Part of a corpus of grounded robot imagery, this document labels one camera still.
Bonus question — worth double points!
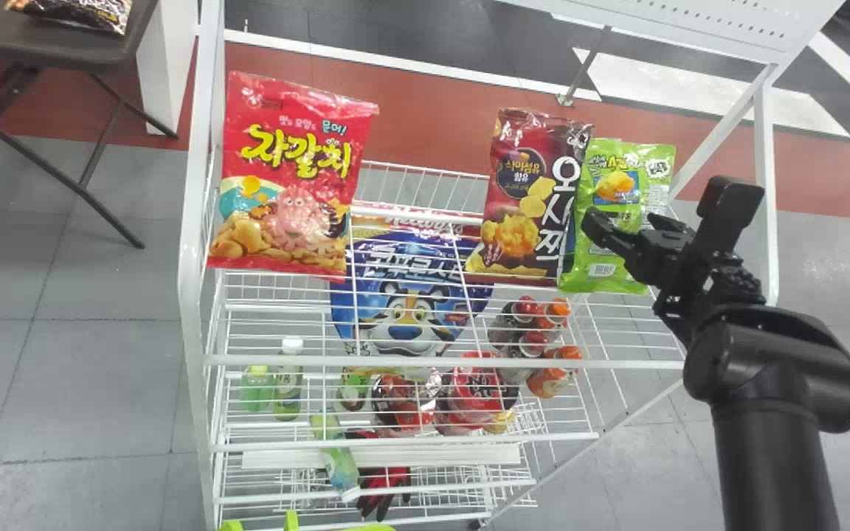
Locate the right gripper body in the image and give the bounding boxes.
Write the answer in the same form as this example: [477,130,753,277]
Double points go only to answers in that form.
[623,227,700,290]

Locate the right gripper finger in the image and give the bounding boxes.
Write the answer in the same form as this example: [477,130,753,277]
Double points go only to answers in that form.
[645,212,697,240]
[580,208,646,260]

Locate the green snack packet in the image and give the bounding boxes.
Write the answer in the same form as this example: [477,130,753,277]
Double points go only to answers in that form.
[557,138,677,295]

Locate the maroon snack packet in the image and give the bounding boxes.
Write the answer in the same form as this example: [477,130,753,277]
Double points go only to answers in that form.
[464,108,595,288]

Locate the orange bottle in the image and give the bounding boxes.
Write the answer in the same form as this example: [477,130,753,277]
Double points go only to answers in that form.
[525,344,585,400]
[540,296,573,337]

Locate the red-capped dark bottle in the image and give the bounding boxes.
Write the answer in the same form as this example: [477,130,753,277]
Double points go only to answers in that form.
[499,330,551,386]
[487,296,545,349]

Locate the blue cereal bag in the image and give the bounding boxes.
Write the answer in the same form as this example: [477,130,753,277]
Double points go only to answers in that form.
[328,202,497,363]

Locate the red noodle cup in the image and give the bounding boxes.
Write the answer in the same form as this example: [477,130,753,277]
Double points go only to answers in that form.
[369,371,441,437]
[435,350,520,437]

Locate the red snack packet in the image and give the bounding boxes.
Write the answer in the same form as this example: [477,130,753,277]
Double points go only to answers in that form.
[206,71,380,283]

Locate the red black gloves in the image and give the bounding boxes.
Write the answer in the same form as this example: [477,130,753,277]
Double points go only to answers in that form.
[346,430,412,522]

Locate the white-capped green bottle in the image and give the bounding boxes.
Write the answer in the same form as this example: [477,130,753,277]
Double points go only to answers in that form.
[273,336,305,423]

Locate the green basket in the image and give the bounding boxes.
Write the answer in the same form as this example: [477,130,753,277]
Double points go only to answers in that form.
[218,509,397,531]

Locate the black snack packet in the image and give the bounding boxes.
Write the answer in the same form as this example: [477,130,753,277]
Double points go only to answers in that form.
[4,0,134,37]

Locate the dark side table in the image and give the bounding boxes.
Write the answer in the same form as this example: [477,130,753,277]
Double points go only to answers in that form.
[0,0,179,249]

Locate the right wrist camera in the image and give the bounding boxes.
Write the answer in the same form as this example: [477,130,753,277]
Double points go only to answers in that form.
[689,175,766,260]

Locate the white wire rack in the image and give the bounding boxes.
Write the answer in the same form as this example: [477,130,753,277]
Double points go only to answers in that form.
[177,0,847,531]

